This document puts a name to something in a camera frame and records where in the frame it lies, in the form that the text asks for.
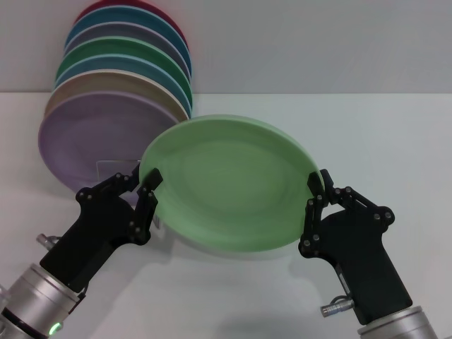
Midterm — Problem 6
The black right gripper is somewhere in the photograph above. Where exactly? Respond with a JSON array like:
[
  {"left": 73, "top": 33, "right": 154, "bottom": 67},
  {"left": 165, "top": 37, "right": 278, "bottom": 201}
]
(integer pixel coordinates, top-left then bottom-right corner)
[{"left": 299, "top": 169, "right": 413, "bottom": 325}]

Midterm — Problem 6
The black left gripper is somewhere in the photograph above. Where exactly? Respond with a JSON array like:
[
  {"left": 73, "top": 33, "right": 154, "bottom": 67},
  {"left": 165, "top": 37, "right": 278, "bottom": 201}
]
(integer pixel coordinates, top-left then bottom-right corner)
[{"left": 39, "top": 165, "right": 164, "bottom": 292}]

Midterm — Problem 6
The light green plate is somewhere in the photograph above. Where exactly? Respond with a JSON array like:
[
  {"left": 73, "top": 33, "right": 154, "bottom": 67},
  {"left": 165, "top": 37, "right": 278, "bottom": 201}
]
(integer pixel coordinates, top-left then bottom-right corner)
[{"left": 138, "top": 114, "right": 323, "bottom": 254}]

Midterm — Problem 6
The lilac plate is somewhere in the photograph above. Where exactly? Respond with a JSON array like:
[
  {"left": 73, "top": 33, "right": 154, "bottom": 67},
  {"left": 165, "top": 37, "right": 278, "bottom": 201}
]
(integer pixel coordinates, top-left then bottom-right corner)
[{"left": 37, "top": 90, "right": 177, "bottom": 208}]

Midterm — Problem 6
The beige plate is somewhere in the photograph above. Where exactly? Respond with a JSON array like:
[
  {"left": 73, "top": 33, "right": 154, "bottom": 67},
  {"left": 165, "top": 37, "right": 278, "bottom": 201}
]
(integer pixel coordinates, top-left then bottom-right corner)
[{"left": 44, "top": 69, "right": 191, "bottom": 123}]

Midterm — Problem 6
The light blue plate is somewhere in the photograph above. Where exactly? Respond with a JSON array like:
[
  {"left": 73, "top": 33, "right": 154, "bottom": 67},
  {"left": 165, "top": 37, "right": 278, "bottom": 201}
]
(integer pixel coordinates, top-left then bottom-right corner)
[{"left": 53, "top": 53, "right": 194, "bottom": 119}]

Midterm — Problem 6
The dark green plate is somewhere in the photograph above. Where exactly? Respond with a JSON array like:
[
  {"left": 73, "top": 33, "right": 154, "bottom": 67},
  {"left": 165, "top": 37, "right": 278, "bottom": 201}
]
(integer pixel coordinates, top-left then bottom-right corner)
[{"left": 55, "top": 35, "right": 194, "bottom": 109}]

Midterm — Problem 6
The grey purple plate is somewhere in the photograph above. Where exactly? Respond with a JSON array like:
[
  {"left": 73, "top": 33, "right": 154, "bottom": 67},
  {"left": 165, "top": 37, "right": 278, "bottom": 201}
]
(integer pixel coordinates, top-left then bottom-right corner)
[{"left": 63, "top": 21, "right": 192, "bottom": 79}]

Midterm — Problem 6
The teal blue plate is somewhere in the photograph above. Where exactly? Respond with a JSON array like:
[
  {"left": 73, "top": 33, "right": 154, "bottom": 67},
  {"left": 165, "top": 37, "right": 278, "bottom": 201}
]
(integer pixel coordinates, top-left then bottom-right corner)
[{"left": 64, "top": 5, "right": 192, "bottom": 77}]

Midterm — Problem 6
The red plate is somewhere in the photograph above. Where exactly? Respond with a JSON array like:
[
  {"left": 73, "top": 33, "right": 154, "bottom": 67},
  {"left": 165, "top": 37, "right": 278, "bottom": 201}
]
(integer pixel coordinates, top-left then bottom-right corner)
[{"left": 73, "top": 0, "right": 191, "bottom": 50}]

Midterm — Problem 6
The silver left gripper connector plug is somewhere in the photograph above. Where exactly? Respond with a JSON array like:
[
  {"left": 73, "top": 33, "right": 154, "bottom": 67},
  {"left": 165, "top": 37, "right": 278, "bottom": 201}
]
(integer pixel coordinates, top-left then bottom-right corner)
[{"left": 37, "top": 233, "right": 59, "bottom": 250}]

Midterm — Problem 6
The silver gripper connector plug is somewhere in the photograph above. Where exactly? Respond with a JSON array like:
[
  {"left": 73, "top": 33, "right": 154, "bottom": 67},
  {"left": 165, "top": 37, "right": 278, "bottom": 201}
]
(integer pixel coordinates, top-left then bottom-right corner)
[
  {"left": 37, "top": 233, "right": 59, "bottom": 250},
  {"left": 320, "top": 295, "right": 356, "bottom": 315}
]

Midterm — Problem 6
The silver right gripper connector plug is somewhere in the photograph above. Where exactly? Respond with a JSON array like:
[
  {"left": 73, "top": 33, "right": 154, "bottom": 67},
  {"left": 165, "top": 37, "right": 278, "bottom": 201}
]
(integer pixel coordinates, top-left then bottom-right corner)
[{"left": 320, "top": 295, "right": 356, "bottom": 315}]

